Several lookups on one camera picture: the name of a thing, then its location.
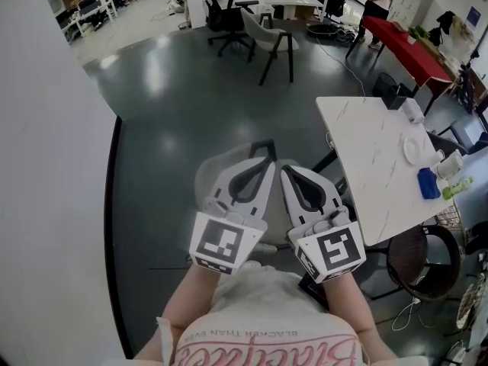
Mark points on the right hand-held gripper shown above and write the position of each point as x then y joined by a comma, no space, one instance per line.
335,248

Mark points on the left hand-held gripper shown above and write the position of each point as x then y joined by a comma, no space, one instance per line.
219,240

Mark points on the beige shell chair black legs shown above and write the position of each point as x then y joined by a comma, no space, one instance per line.
263,33
204,181

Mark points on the person's right forearm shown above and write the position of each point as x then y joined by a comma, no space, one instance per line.
347,301

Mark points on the person's left forearm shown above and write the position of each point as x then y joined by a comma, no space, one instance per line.
187,297

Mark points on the brown wicker round chair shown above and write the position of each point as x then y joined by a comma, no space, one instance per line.
408,257

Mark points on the dark grey chair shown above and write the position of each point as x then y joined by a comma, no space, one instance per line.
446,142

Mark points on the black office swivel chair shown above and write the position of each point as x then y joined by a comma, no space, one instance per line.
223,13

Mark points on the white marble table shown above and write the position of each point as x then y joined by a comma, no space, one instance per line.
370,158

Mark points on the white clog shoe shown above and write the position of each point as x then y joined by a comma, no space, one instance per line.
252,265

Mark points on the white round plate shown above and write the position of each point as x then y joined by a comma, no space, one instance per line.
411,150

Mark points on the person's white printed shirt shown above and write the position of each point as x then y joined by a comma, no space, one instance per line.
267,303

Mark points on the blue folded cloth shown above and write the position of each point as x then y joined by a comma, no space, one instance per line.
427,183

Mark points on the black square holder box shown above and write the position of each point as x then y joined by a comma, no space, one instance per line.
394,97

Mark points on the white tissue pack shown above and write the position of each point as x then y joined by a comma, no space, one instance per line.
415,111

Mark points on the small white cup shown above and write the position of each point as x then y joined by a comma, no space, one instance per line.
440,155

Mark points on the white plastic jar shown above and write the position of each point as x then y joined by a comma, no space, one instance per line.
450,165

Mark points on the green drink bottle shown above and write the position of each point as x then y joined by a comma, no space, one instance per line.
455,189

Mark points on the black round floor tray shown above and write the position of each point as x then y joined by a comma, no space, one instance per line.
322,30

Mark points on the red covered table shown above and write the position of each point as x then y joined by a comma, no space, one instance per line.
404,50

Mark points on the black tripod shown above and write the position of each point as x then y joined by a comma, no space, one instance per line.
467,82

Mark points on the green plants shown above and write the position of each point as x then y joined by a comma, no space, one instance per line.
418,33

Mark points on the black bag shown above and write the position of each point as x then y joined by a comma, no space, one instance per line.
442,27

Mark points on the white locker cabinet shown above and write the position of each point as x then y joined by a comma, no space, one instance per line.
409,0

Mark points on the white desk row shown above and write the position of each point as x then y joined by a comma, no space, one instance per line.
91,11

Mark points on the purple wall poster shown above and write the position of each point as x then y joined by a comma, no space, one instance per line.
474,17

